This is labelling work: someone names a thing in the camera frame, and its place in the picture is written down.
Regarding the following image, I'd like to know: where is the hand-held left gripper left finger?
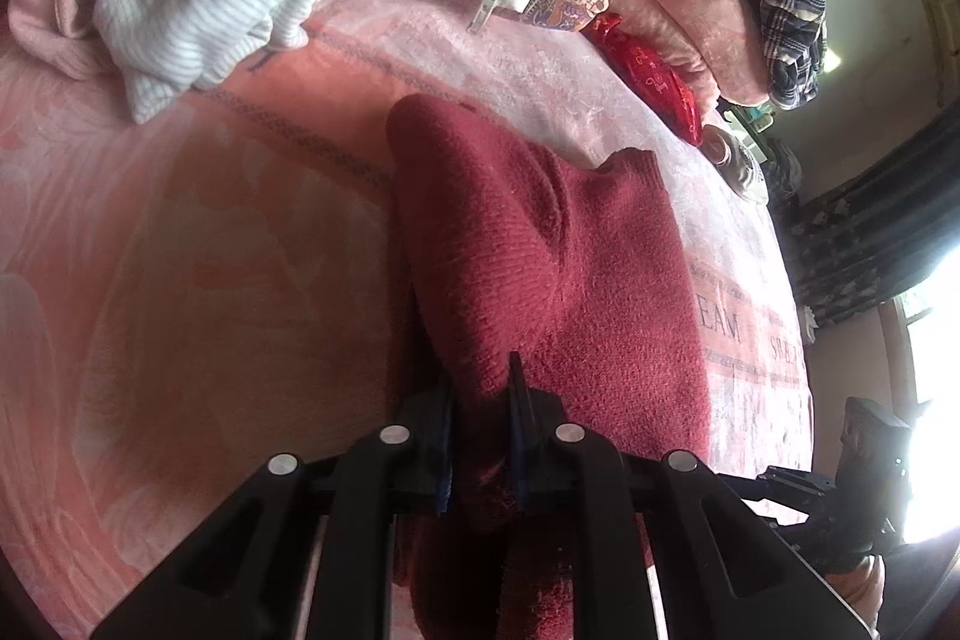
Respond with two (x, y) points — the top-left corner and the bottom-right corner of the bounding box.
(88, 380), (457, 640)

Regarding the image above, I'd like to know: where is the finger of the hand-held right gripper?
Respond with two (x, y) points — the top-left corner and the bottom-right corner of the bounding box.
(771, 510), (827, 563)
(754, 468), (837, 507)

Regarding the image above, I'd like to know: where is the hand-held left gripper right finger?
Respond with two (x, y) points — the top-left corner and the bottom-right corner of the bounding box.
(507, 351), (876, 640)

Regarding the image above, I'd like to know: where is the maroon knit sweater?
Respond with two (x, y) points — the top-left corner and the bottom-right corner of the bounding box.
(386, 94), (713, 640)

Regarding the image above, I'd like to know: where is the person's right hand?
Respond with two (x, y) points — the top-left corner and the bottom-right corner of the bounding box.
(827, 556), (890, 623)

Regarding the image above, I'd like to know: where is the bright window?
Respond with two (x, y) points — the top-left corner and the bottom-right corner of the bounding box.
(892, 265), (960, 536)

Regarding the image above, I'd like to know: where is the dark patterned curtain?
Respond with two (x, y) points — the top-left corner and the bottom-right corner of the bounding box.
(791, 122), (960, 326)

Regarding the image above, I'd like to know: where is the pink floral bedsheet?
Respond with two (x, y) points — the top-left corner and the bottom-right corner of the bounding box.
(0, 0), (815, 640)

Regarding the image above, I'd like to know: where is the white sneaker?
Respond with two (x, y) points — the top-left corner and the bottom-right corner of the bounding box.
(705, 126), (770, 206)

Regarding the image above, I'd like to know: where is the white wall air conditioner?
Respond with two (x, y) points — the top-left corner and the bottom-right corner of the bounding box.
(919, 0), (958, 61)

